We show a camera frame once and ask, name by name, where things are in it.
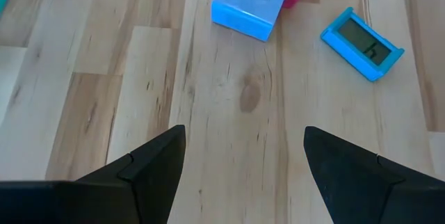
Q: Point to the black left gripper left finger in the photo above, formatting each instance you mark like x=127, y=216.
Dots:
x=104, y=199

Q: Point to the lavender wall charger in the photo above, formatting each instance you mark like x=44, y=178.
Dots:
x=250, y=5

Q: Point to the teal digital clock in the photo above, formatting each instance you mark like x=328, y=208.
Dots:
x=361, y=43

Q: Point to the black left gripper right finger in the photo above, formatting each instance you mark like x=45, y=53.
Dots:
x=365, y=196

